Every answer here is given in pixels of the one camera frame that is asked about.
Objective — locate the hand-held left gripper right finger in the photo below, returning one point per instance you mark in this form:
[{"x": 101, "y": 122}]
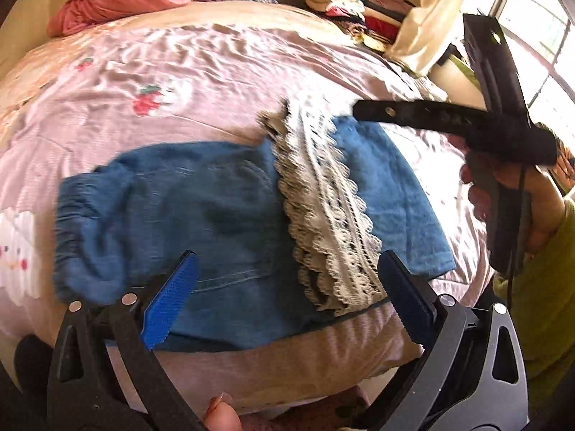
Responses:
[{"x": 406, "y": 287}]

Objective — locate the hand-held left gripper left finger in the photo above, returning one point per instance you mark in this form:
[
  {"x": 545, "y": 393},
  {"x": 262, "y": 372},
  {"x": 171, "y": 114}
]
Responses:
[{"x": 168, "y": 301}]

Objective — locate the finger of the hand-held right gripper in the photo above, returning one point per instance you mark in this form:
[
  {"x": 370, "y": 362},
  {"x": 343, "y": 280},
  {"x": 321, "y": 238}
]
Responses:
[
  {"x": 494, "y": 63},
  {"x": 413, "y": 114}
]

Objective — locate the blue denim pants lace trim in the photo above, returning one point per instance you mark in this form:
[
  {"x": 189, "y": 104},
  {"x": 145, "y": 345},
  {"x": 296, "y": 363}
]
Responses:
[{"x": 202, "y": 206}]

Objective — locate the forearm in green sleeve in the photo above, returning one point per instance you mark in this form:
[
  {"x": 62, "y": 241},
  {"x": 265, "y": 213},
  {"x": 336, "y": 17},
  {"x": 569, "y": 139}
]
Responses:
[{"x": 548, "y": 305}]

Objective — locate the person's right hand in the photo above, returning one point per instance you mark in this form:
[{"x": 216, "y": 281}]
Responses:
[{"x": 546, "y": 206}]

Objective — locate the person's left hand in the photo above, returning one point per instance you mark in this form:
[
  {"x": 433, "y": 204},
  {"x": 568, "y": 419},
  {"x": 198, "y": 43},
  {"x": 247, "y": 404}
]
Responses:
[{"x": 222, "y": 415}]

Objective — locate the window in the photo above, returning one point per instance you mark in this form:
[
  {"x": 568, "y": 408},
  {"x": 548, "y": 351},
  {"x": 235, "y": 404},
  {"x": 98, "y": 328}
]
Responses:
[{"x": 539, "y": 31}]

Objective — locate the cream curtain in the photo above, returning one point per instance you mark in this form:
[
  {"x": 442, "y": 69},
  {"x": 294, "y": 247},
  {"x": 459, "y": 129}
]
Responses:
[{"x": 435, "y": 22}]

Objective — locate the stack of folded clothes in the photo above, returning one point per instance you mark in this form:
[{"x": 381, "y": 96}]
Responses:
[{"x": 359, "y": 9}]

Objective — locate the pink printed duvet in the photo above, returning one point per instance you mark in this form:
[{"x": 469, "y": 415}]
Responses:
[{"x": 202, "y": 63}]

